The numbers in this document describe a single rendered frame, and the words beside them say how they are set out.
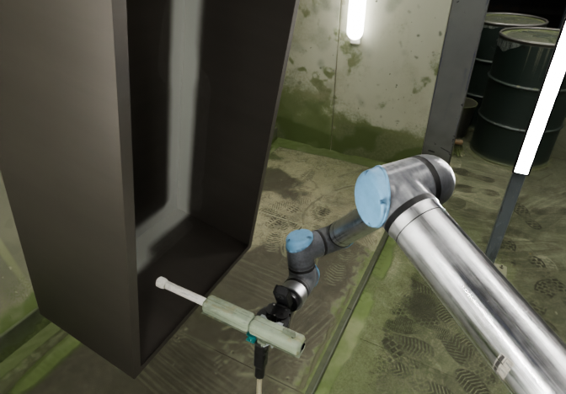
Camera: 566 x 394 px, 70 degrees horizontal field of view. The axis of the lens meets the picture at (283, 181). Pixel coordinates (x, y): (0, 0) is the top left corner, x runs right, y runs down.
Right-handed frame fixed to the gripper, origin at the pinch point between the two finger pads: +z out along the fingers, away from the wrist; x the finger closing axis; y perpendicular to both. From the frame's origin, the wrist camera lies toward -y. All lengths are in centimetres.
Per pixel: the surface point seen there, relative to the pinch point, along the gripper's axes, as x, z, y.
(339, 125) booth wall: 43, -200, 1
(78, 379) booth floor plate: 67, 8, 52
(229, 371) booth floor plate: 19, -18, 46
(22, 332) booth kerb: 99, 7, 47
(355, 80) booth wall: 37, -196, -34
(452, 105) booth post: -27, -194, -31
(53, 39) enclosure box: 25, 32, -77
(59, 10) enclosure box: 22, 32, -81
